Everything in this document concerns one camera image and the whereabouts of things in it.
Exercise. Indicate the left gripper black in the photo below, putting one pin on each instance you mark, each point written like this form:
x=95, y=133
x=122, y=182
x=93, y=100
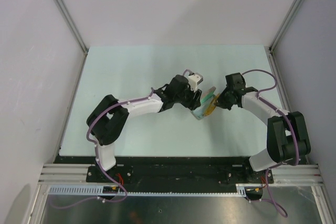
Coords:
x=192, y=103

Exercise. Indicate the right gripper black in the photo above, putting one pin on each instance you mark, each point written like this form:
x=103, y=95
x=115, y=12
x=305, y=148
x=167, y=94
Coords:
x=220, y=102

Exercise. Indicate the blue cleaning cloth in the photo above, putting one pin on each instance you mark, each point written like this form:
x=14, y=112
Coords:
x=201, y=112

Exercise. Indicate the grey glasses case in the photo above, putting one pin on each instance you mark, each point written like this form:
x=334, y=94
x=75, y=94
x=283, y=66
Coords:
x=207, y=96

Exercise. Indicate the orange sunglasses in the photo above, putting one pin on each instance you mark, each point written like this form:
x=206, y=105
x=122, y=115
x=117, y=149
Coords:
x=211, y=107

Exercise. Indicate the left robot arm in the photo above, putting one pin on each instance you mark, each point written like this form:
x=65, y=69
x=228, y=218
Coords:
x=108, y=119

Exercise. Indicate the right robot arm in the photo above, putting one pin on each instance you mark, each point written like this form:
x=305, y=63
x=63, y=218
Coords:
x=287, y=136

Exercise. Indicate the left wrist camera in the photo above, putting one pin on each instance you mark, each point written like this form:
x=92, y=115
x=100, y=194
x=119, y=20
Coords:
x=194, y=80

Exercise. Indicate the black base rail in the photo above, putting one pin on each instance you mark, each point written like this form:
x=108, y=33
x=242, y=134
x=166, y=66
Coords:
x=176, y=174

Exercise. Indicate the right aluminium frame post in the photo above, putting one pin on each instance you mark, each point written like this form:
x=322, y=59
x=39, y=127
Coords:
x=292, y=12

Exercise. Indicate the aluminium frame post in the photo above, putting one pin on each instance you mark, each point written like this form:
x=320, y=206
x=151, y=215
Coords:
x=292, y=12
x=61, y=5

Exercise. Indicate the grey slotted cable duct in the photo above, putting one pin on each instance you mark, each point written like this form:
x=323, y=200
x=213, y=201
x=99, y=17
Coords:
x=100, y=190

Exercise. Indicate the left aluminium frame post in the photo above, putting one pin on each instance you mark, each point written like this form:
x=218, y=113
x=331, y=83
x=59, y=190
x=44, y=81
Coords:
x=61, y=5

